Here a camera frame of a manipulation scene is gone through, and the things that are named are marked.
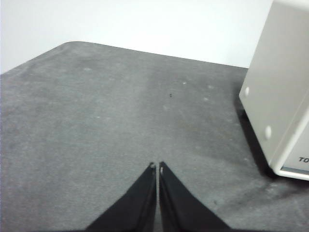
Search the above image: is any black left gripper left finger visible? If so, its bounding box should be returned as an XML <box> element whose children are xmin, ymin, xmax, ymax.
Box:
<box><xmin>84</xmin><ymin>161</ymin><xmax>157</xmax><ymax>232</ymax></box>

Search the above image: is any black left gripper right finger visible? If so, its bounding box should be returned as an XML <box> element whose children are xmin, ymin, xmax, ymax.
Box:
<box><xmin>158</xmin><ymin>161</ymin><xmax>233</xmax><ymax>232</ymax></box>

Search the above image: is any cream toaster oven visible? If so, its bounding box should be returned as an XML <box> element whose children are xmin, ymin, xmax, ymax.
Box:
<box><xmin>239</xmin><ymin>0</ymin><xmax>309</xmax><ymax>181</ymax></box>

